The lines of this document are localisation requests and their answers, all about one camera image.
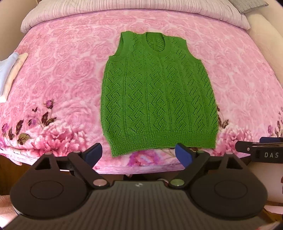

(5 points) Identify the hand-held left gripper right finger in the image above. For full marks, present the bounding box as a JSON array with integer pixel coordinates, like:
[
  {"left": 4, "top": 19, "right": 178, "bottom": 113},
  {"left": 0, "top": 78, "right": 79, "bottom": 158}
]
[{"left": 169, "top": 143, "right": 246, "bottom": 189}]

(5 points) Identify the cream upholstered bed frame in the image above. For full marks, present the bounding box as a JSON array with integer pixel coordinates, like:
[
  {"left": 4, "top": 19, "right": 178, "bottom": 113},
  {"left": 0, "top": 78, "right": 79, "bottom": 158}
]
[{"left": 247, "top": 8, "right": 283, "bottom": 94}]

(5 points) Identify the cream folded cloth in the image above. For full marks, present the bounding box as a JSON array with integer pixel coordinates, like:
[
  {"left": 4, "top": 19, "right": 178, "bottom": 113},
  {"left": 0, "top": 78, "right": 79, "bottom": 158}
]
[{"left": 0, "top": 53, "right": 29, "bottom": 103}]

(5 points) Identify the green knitted vest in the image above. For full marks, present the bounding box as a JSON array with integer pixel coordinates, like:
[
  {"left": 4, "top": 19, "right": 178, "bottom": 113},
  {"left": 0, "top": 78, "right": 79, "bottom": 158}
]
[{"left": 100, "top": 31, "right": 219, "bottom": 157}]

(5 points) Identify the brown wooden bed side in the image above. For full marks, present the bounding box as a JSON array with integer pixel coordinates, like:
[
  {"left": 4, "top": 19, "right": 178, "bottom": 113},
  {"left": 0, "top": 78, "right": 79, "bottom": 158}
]
[{"left": 0, "top": 153, "right": 34, "bottom": 196}]

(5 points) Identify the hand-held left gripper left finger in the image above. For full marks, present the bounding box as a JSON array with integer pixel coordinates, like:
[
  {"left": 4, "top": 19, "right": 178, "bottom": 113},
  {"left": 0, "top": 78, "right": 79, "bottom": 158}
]
[{"left": 34, "top": 143, "right": 110, "bottom": 189}]

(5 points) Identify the pink rose blanket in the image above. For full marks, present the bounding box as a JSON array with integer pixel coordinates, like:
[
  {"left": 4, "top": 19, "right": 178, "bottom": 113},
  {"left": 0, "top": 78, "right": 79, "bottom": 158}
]
[{"left": 0, "top": 10, "right": 283, "bottom": 175}]

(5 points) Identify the beige ribbed pillow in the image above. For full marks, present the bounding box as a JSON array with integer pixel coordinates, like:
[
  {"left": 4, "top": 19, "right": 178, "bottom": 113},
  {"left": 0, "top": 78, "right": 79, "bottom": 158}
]
[{"left": 21, "top": 0, "right": 251, "bottom": 33}]

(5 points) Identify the grey pillow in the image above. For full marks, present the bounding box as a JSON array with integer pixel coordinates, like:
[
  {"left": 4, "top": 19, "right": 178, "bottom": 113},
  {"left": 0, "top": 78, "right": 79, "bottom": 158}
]
[{"left": 228, "top": 0, "right": 269, "bottom": 14}]

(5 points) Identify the white folded cloth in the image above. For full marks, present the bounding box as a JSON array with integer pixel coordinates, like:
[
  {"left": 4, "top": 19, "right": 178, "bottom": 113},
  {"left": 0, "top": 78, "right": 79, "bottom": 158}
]
[{"left": 0, "top": 52, "right": 19, "bottom": 94}]

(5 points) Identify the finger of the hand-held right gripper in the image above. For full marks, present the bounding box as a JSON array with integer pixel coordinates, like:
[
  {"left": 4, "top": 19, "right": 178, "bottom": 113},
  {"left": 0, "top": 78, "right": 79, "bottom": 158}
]
[{"left": 235, "top": 137, "right": 283, "bottom": 153}]

